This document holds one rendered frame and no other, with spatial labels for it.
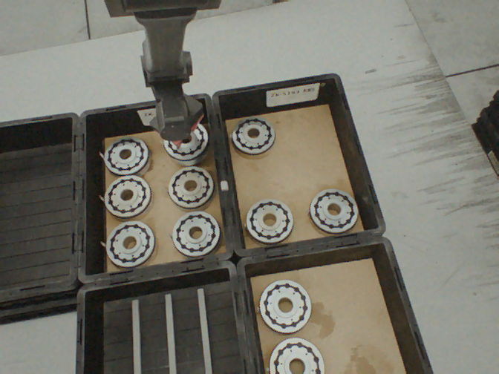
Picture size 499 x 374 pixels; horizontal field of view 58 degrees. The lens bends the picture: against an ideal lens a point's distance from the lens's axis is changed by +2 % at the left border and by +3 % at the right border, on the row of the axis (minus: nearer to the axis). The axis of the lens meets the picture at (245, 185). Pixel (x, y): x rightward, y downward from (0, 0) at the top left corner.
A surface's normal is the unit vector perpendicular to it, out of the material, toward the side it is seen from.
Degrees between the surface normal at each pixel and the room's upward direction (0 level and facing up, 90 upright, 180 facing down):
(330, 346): 0
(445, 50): 0
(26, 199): 0
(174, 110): 9
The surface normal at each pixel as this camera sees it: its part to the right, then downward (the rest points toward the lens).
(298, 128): -0.04, -0.42
